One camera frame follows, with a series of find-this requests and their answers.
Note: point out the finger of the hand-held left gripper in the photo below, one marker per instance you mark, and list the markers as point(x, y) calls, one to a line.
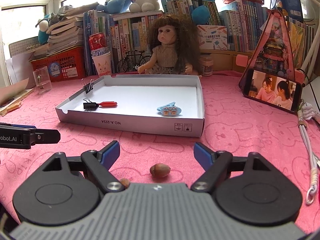
point(23, 126)
point(47, 136)

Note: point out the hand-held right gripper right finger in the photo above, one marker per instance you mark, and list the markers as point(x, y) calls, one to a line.
point(202, 155)

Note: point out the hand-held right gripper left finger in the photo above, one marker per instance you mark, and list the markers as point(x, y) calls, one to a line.
point(112, 155)

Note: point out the brown acorn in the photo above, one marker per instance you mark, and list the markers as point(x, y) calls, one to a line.
point(125, 182)
point(160, 170)

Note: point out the blue bear hair clip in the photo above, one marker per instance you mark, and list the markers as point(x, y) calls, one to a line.
point(172, 111)

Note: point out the white cardboard tray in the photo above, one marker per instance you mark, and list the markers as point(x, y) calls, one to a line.
point(140, 97)

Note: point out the open notebook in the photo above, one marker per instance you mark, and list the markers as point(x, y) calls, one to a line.
point(12, 97)

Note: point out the pink printed towel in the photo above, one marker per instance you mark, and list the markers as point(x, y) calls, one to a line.
point(237, 142)

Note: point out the clear glass mug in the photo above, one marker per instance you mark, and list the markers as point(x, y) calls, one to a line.
point(42, 80)

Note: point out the black binder clip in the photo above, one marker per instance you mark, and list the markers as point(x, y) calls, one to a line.
point(88, 87)

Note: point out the large red plastic basket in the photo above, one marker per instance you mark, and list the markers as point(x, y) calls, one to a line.
point(62, 66)

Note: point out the small jar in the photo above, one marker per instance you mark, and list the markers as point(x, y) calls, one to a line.
point(206, 66)

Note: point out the white cat paper cup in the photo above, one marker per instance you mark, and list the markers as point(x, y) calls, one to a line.
point(102, 65)

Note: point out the black miniature bicycle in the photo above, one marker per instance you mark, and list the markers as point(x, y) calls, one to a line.
point(130, 63)

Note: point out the black smartphone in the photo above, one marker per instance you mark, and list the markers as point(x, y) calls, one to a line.
point(272, 91)

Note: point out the blue and white plush toy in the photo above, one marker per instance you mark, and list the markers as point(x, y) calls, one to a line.
point(43, 31)

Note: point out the wooden drawer shelf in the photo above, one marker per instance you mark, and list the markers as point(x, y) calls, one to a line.
point(225, 60)

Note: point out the row of thin blue books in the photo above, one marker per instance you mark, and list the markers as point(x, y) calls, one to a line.
point(88, 42)

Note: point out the stack of worn books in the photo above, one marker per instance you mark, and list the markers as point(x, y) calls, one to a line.
point(65, 30)

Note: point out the red drink can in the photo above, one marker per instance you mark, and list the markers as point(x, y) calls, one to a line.
point(98, 42)

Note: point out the curly haired doll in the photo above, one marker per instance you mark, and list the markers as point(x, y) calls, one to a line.
point(167, 47)

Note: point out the colourful printed box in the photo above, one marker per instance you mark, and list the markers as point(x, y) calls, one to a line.
point(212, 37)

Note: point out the row of upright books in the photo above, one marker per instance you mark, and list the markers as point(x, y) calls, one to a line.
point(130, 32)

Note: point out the row of blue-spined books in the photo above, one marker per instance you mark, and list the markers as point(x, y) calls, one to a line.
point(237, 25)

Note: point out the small blue plush toy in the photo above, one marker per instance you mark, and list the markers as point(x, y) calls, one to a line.
point(113, 3)

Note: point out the row of leaning books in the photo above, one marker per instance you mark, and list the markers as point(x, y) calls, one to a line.
point(182, 7)

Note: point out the row of thin picture books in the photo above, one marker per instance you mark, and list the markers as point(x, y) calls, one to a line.
point(300, 40)

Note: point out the white plastic pipe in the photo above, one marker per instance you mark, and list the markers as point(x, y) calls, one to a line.
point(312, 42)

